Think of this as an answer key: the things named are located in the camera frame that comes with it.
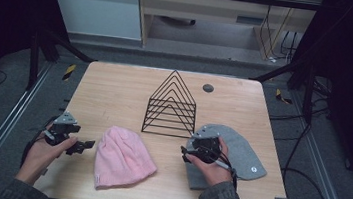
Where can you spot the black stand leg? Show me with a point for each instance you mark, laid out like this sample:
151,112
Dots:
33,63
308,94

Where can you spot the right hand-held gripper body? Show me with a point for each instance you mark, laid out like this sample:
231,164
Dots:
206,146

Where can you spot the person's left hand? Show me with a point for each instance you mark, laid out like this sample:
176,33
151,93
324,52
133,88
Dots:
42,158

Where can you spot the aluminium rail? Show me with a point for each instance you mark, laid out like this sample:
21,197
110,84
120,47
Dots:
0,129
321,166

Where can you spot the yellow black striped tape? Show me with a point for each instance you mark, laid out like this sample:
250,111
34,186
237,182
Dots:
69,72
280,96

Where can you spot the white cabinet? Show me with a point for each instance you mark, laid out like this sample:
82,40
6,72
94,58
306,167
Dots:
100,13

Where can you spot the grey knit beanie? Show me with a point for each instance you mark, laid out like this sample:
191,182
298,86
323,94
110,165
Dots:
242,147

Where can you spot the grey round table grommet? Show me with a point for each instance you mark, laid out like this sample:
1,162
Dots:
208,88

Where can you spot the pink knit beanie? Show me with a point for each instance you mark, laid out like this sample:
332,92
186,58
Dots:
124,160

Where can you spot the person's right hand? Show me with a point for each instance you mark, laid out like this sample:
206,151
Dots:
214,172

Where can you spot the light wooden desk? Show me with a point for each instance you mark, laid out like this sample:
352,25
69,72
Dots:
207,14

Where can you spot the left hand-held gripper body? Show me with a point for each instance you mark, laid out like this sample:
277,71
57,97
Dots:
60,128

